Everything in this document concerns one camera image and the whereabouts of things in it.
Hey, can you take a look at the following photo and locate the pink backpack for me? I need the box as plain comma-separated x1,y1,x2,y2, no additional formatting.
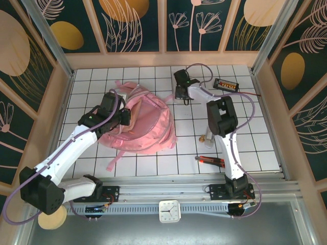
98,80,178,173

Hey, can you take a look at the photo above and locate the red black utility knife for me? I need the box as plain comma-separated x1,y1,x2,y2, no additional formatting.
195,155,227,168

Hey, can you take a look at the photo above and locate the white square clock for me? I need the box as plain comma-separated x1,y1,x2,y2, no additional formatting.
158,200,181,223

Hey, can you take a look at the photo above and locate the round yellow sponge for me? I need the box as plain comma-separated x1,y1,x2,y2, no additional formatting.
38,206,67,230

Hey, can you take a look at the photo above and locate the thin red wire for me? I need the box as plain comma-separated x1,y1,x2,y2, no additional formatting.
238,90,262,97

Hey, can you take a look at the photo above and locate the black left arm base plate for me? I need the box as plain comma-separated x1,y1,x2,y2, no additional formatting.
73,185,120,203

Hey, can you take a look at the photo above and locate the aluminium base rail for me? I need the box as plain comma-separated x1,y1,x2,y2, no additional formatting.
28,180,300,203

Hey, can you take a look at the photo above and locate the grey slotted cable duct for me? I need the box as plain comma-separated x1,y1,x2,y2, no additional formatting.
65,203,229,215

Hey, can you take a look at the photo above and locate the aluminium frame post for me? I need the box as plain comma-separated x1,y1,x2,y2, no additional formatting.
251,0,301,75
21,0,75,78

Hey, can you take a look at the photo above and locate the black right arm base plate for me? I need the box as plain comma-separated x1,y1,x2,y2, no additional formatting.
209,183,255,200

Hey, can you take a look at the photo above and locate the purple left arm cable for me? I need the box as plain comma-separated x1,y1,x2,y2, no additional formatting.
4,89,121,226

